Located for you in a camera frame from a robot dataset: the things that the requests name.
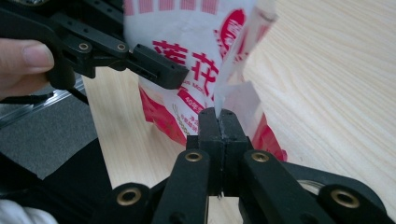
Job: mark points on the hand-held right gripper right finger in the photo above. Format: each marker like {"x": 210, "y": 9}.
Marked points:
{"x": 233, "y": 146}

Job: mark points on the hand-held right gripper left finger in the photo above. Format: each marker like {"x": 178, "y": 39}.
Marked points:
{"x": 213, "y": 146}

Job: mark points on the red and white plastic bag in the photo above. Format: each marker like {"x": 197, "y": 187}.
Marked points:
{"x": 186, "y": 31}

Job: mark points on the dark cloth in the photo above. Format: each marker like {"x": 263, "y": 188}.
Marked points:
{"x": 62, "y": 186}

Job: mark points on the white cloth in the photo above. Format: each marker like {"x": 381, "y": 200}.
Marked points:
{"x": 21, "y": 214}

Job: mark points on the grey metal floor rail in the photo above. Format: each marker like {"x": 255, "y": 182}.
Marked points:
{"x": 31, "y": 109}

